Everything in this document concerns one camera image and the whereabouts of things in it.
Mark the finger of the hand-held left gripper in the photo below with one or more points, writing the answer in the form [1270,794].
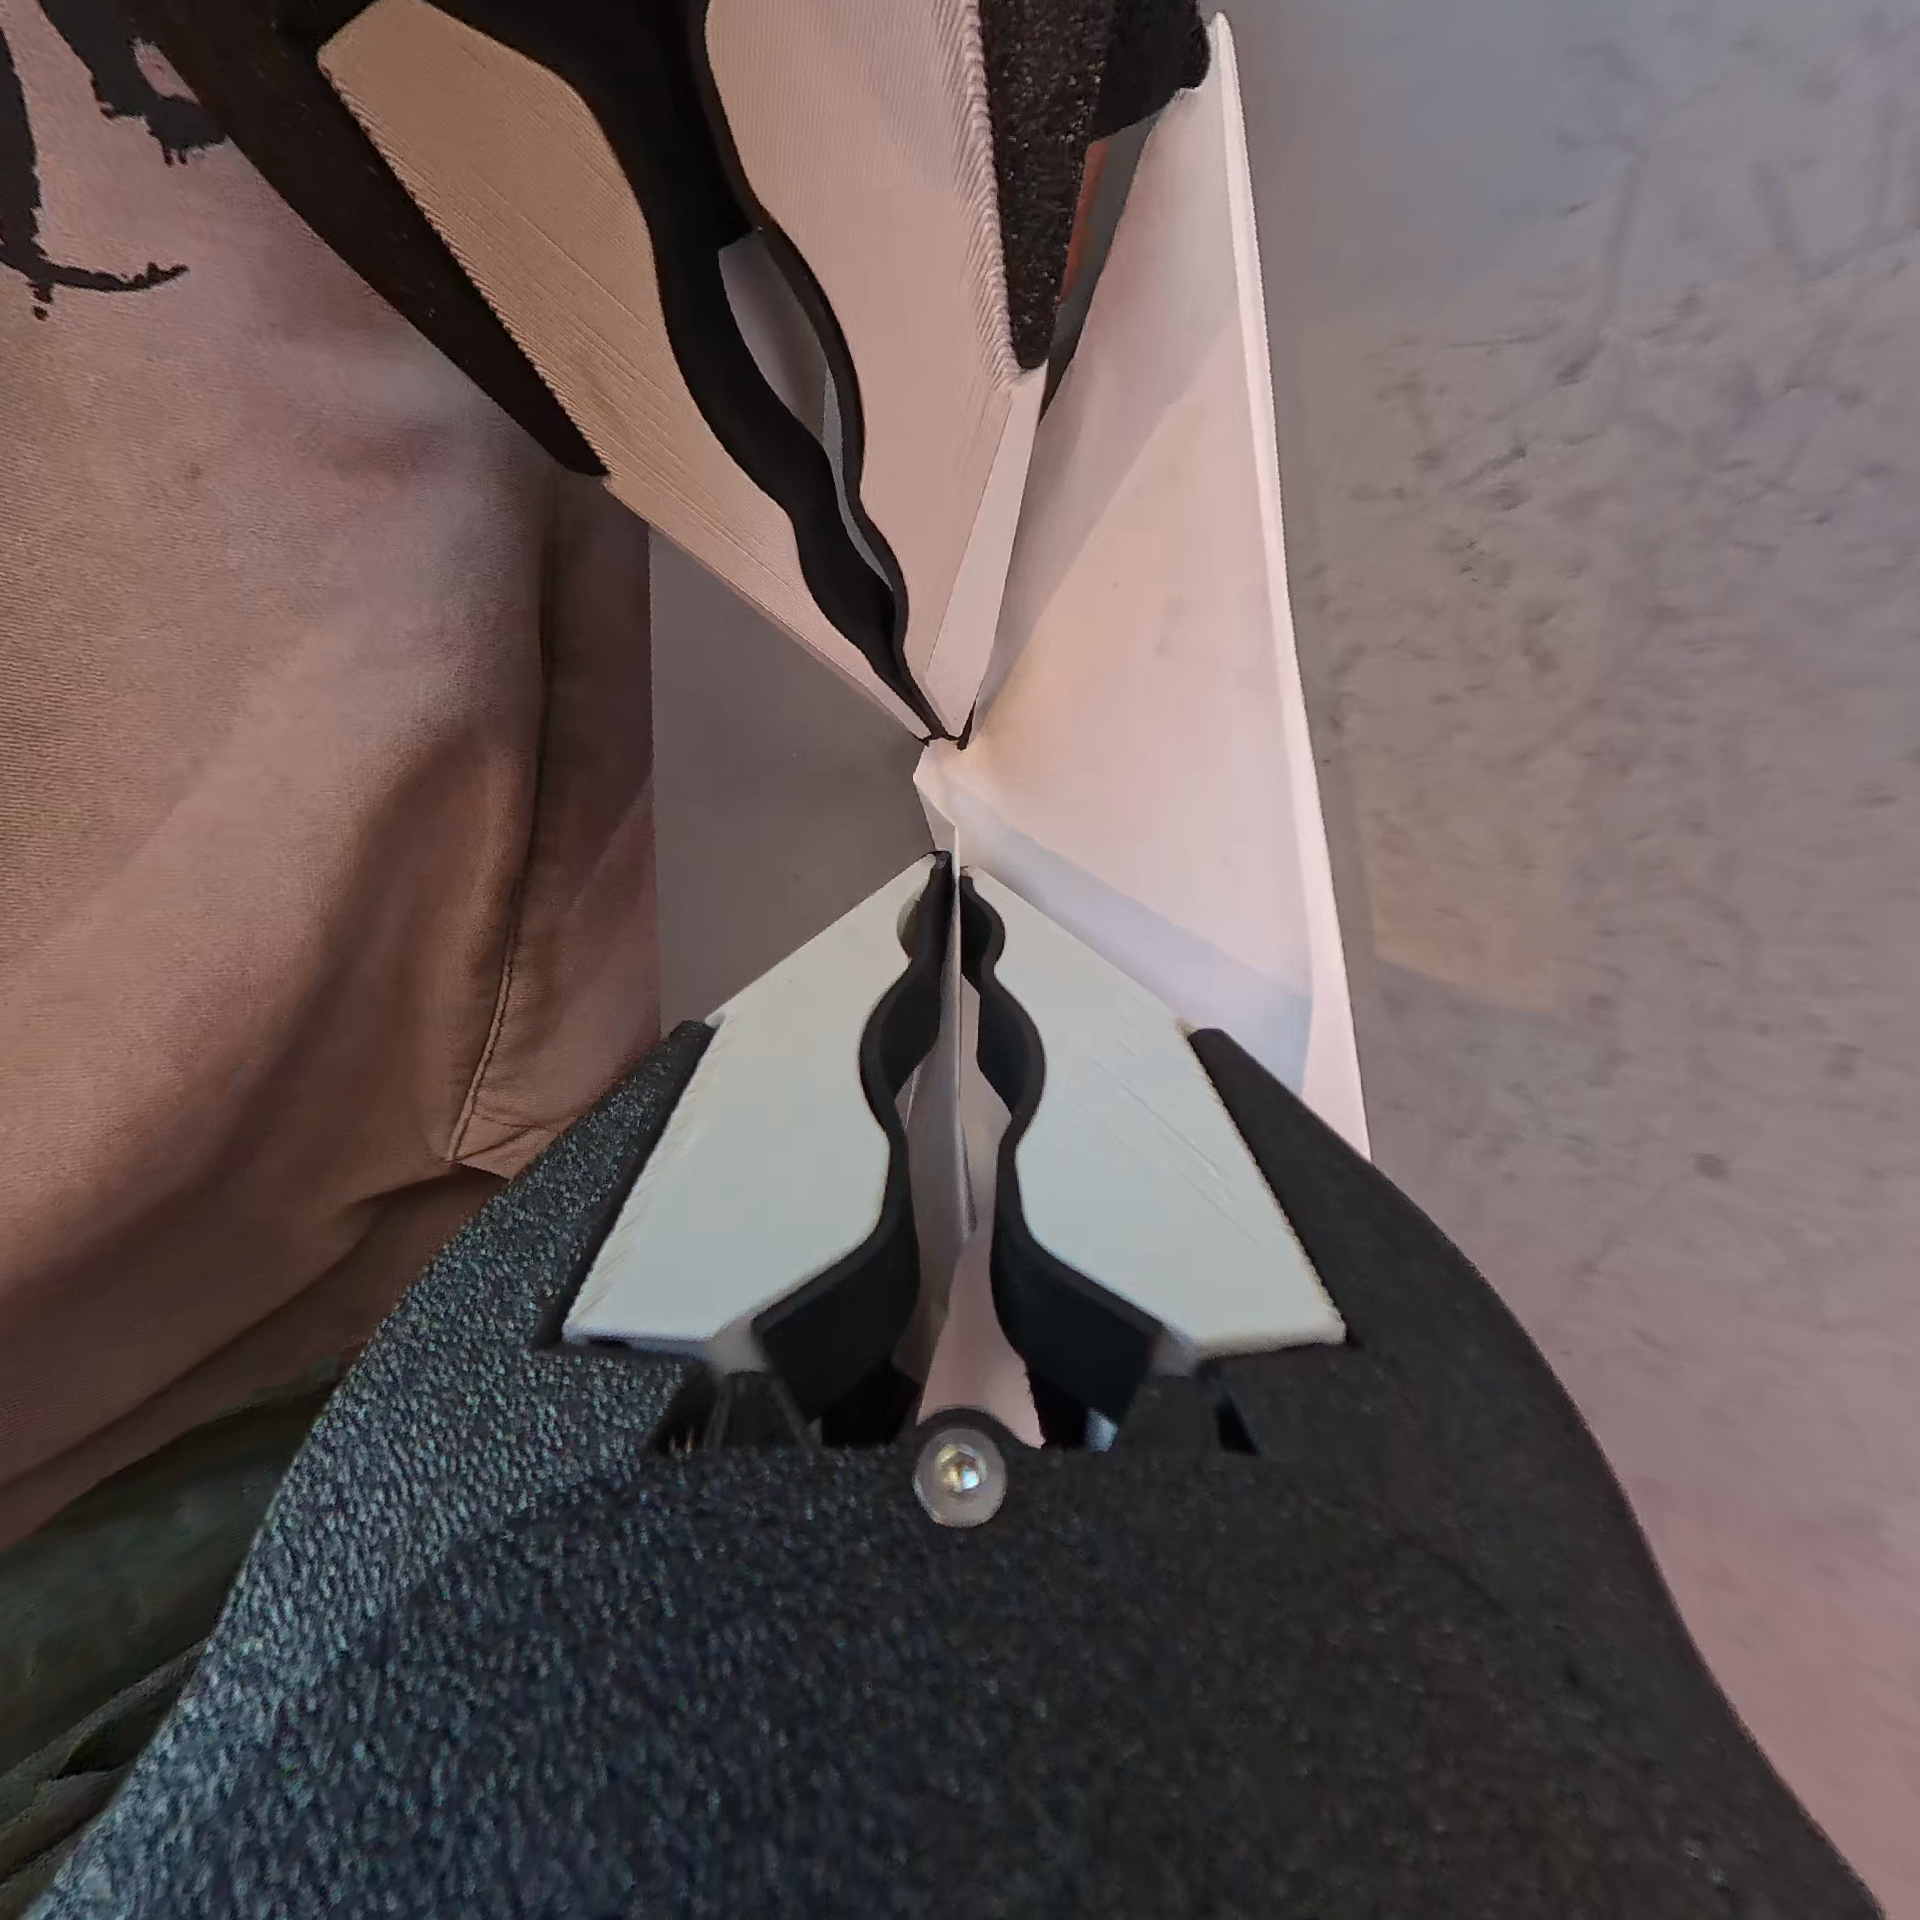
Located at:
[885,180]
[524,194]

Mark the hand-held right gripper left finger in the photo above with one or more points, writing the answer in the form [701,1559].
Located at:
[751,1184]

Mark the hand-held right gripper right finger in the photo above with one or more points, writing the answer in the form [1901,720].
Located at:
[1155,1184]

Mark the white paper sheet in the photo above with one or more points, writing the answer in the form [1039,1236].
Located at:
[1155,674]

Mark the person's dark trousers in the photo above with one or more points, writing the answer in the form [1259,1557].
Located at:
[105,1575]

